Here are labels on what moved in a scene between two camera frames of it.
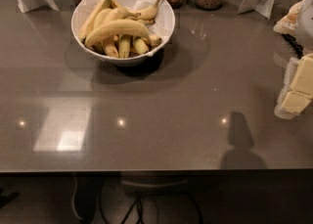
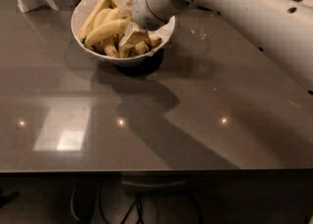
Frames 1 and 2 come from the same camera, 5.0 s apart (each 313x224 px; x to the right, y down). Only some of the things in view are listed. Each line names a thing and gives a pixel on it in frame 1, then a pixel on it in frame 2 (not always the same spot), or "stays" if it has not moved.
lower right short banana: x=141 y=46 stays
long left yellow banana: x=99 y=7 stays
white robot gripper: x=305 y=25 -> x=141 y=10
